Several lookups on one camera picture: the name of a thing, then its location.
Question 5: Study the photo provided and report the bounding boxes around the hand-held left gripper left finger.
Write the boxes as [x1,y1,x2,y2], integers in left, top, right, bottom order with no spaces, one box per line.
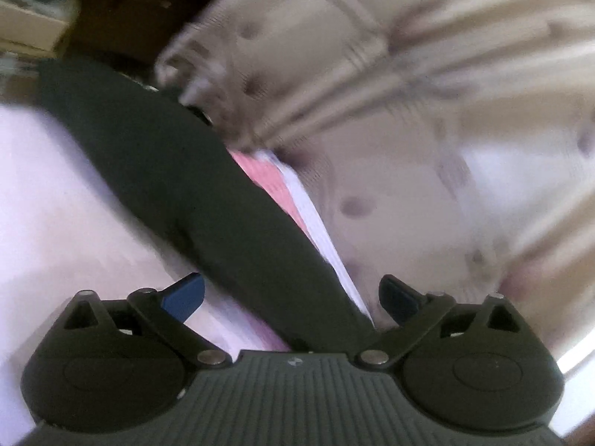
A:
[62,273,233,370]

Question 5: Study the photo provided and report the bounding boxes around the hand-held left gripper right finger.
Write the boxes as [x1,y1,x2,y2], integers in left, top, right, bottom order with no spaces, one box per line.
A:
[356,275,533,370]

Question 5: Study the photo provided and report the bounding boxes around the dark garment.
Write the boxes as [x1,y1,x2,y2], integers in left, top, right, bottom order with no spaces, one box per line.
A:
[36,56,378,354]

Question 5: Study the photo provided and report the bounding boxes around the pink and white cloth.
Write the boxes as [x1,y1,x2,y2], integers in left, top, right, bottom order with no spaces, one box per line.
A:
[231,148,373,328]

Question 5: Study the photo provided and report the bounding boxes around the beige spotted striped blanket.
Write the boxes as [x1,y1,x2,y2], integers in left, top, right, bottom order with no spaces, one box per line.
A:
[155,0,595,375]

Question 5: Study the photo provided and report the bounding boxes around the dark brown furniture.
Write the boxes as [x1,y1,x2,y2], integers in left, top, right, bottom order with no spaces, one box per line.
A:
[65,0,247,68]

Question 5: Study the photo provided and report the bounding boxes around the beige box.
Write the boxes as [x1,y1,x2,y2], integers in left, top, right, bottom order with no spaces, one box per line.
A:
[0,0,81,54]

